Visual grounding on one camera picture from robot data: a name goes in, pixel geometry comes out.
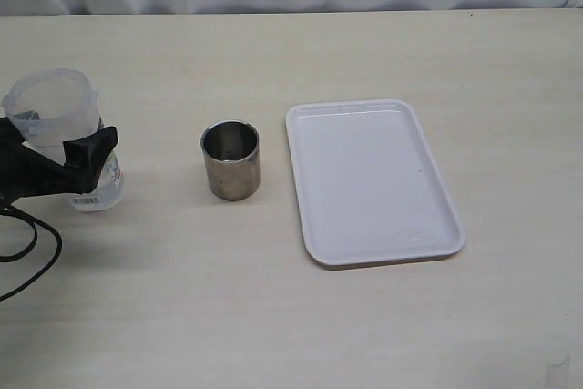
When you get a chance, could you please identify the clear plastic water bottle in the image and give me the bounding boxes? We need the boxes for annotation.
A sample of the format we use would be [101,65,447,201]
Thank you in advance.
[1,69,124,212]

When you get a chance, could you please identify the stainless steel cup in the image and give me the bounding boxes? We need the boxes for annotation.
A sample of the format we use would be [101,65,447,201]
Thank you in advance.
[200,119,261,201]

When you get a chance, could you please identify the white plastic tray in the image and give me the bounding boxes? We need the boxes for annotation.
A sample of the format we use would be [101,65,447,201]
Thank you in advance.
[285,99,466,268]

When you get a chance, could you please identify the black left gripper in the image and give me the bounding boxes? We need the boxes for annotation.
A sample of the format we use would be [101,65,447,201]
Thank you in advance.
[1,111,118,207]

